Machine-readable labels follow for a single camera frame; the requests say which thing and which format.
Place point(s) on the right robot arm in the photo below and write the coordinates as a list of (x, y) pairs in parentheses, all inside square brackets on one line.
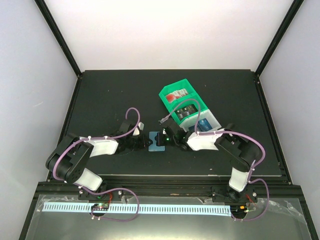
[(243, 151)]

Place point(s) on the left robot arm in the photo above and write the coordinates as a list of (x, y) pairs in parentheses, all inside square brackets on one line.
[(69, 160)]

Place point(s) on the frame post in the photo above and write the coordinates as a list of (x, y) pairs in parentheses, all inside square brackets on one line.
[(49, 19), (283, 27)]

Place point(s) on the red and white cards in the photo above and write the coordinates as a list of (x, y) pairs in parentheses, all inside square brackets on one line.
[(170, 97)]

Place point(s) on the clear plastic sheet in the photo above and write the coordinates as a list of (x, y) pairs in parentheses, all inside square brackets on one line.
[(275, 219)]

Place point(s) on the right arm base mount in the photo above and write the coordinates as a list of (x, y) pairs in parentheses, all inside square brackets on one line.
[(227, 195)]

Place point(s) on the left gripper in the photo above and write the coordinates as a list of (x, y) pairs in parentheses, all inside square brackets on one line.
[(144, 144)]

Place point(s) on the white plastic bin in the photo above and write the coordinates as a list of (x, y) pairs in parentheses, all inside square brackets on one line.
[(188, 124)]

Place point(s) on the blue cards stack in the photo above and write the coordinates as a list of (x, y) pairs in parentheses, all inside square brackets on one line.
[(203, 125)]

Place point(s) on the black aluminium frame rail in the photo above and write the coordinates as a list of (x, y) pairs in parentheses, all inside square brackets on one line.
[(165, 186)]

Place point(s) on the left rear frame post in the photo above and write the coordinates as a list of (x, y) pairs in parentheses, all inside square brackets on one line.
[(49, 19)]

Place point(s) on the slotted white cable duct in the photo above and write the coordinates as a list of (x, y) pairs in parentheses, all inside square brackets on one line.
[(146, 209)]

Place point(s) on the green plastic bin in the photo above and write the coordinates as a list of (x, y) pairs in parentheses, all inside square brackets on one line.
[(183, 101)]

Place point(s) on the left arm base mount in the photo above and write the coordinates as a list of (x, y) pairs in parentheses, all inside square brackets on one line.
[(106, 197)]

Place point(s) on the light blue card holder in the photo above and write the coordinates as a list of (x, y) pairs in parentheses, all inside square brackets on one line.
[(155, 147)]

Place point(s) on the right rear frame post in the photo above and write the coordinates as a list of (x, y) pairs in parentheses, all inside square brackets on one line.
[(283, 27)]

